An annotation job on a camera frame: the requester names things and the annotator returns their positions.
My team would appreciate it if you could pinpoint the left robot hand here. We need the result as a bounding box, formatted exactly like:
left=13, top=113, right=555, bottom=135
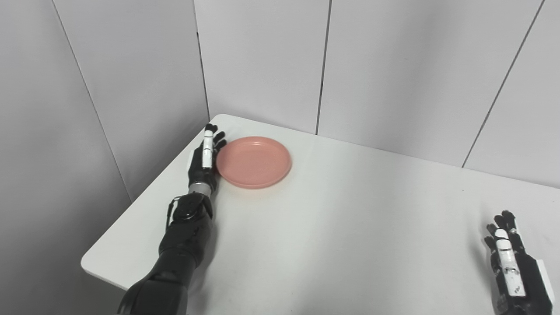
left=188, top=123, right=228, bottom=186

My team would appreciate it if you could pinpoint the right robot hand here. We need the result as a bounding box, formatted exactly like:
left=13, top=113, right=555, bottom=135
left=483, top=210, right=554, bottom=315

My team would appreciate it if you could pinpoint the pink round plate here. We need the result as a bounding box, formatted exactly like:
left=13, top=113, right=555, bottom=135
left=216, top=136, right=293, bottom=189

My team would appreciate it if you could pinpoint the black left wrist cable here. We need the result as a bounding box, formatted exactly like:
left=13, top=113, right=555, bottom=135
left=166, top=196, right=182, bottom=228

